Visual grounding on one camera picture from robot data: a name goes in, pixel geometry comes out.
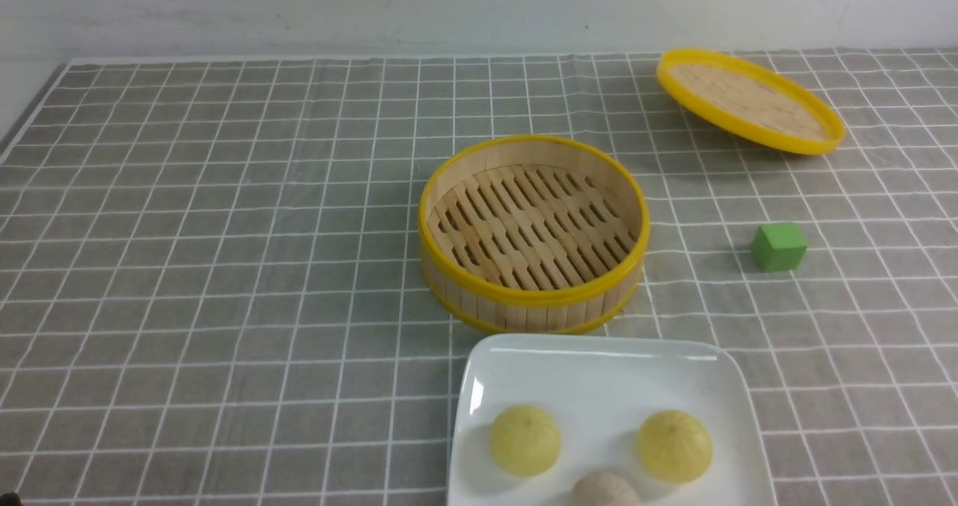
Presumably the white square plate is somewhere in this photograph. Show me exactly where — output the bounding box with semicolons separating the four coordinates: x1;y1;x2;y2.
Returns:
446;333;777;505

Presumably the yellow-rimmed bamboo steamer lid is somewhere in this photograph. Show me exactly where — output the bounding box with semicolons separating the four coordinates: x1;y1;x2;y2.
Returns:
656;48;846;156

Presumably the white steamed bun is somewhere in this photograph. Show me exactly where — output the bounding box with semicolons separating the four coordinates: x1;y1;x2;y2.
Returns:
569;471;642;505

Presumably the yellow steamed bun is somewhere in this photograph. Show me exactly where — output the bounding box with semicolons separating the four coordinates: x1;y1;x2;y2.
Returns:
636;410;714;484
489;404;562;478

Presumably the yellow-rimmed bamboo steamer basket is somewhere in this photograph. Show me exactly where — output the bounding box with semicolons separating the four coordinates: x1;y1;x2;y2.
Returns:
417;135;651;335

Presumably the green cube block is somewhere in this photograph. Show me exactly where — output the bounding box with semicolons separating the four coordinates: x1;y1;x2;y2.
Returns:
751;222;808;272

